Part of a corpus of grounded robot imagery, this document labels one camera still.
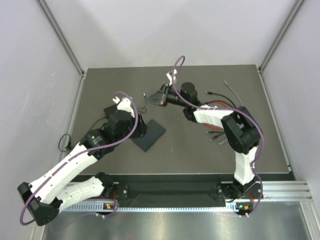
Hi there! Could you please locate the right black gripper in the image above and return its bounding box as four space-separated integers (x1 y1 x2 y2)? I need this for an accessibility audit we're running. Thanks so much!
144 83 188 108

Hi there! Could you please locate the black network switch box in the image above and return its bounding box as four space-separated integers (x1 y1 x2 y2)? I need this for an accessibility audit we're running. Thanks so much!
131 119 166 152

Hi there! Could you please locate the black ethernet cable long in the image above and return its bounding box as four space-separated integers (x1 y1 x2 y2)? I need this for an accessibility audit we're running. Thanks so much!
204 91 235 104

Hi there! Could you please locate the red ethernet cable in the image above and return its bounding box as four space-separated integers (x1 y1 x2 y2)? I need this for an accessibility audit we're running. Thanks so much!
203 99 235 131

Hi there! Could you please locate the grey ethernet cable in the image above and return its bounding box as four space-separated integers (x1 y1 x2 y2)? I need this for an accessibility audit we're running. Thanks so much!
218 80 245 146

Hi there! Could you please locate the black ethernet cable short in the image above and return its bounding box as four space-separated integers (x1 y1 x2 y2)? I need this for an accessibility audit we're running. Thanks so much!
202 100 236 141

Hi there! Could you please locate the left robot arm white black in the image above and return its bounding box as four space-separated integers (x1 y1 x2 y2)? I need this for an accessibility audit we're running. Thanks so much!
17 110 148 226

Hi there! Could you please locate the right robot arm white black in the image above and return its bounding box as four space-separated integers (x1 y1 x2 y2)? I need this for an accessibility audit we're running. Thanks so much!
146 82 264 199

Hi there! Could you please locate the black power adapter brick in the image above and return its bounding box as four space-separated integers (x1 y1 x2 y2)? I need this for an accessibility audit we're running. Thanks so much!
103 104 118 118

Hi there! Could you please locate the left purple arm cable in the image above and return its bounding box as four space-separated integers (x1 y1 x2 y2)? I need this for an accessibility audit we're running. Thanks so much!
19 90 140 227

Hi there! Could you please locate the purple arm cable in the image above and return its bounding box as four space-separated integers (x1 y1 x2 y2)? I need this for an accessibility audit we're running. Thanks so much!
19 90 140 227
172 55 265 217

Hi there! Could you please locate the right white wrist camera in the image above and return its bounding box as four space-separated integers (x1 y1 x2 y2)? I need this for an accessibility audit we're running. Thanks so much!
166 69 178 86

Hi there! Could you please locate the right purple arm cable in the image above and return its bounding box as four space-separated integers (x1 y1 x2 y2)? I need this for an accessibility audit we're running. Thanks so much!
172 55 265 217

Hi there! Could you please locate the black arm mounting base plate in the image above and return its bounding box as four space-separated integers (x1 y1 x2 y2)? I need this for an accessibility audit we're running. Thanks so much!
74 173 263 208

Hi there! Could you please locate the slotted grey cable duct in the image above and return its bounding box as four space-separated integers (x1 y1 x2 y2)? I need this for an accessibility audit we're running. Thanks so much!
63 201 253 213

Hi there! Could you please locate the right aluminium frame post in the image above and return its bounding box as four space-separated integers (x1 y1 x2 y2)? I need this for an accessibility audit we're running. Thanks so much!
257 0 307 73

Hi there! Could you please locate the aluminium frame post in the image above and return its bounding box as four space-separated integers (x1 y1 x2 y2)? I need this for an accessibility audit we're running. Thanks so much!
34 0 87 76
257 0 307 73

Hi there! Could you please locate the left aluminium frame post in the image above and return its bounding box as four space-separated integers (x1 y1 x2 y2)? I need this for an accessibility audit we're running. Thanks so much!
34 0 87 76

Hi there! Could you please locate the aluminium front rail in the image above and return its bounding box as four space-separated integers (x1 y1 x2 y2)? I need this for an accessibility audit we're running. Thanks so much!
38 181 315 202

